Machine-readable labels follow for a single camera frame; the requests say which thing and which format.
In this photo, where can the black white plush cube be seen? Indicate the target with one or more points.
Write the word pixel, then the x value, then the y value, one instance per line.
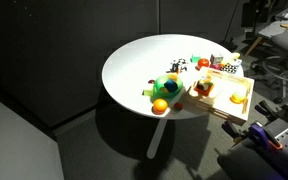
pixel 177 66

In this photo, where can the colourful plush cube in box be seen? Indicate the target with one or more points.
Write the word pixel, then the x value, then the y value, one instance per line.
pixel 204 86

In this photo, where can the red toy tomato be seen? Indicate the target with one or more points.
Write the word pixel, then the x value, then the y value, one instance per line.
pixel 203 62

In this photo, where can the wooden tray box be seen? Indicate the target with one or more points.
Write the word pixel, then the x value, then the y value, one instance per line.
pixel 218 101

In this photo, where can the blue patterned plush cube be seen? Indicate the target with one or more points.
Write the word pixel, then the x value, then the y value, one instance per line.
pixel 232 66

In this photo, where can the yellow lemon toy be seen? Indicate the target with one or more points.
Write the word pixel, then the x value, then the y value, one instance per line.
pixel 237 97

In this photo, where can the yellow toy banana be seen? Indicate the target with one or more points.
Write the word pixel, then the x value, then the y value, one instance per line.
pixel 229 58

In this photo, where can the white round table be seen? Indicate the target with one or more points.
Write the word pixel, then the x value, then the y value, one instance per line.
pixel 127 70

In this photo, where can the orange ball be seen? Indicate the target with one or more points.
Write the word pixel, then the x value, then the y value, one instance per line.
pixel 160 105

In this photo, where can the green plastic bowl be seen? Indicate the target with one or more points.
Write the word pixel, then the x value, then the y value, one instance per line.
pixel 167 86

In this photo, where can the small red ball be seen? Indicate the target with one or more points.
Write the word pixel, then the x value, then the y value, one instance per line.
pixel 178 106

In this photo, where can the green block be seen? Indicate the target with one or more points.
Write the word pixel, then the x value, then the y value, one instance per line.
pixel 194 58

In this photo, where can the magenta block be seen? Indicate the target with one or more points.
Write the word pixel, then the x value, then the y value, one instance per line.
pixel 216 66

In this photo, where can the grey embossed cube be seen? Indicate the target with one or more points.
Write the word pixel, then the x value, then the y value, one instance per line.
pixel 216 59

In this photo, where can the grey office chair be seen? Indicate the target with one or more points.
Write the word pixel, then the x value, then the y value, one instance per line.
pixel 273 69

